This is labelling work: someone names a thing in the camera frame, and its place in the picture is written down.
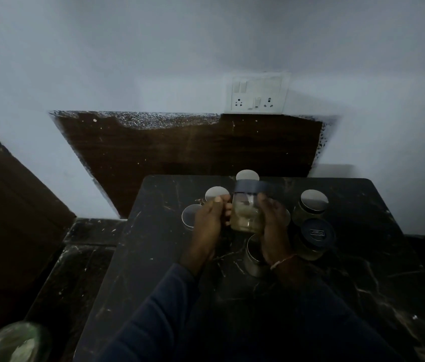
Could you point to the person's left hand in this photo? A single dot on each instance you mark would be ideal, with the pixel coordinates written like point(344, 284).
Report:
point(205, 233)

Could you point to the person's right hand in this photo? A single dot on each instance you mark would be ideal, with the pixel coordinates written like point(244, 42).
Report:
point(276, 233)

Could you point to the dark-lid spice jar pale contents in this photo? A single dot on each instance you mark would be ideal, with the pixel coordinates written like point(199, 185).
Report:
point(246, 214)

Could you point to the cinnamon jar steel lid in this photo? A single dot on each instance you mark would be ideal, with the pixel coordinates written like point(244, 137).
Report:
point(252, 260)

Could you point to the coriander powder jar grey lid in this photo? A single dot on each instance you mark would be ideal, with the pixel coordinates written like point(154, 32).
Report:
point(316, 233)

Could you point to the orange turmeric jar steel lid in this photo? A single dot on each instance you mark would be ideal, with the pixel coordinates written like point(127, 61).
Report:
point(247, 175)

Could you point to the person's left forearm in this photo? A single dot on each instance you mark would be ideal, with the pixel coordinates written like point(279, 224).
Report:
point(152, 316)

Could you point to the green glass container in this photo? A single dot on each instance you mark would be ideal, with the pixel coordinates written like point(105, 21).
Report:
point(12, 344)

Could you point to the dark brown wooden wall panel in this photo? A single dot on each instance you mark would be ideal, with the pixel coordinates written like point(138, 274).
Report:
point(182, 154)

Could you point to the white wall socket switch panel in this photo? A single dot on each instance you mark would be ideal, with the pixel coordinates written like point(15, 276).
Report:
point(257, 94)

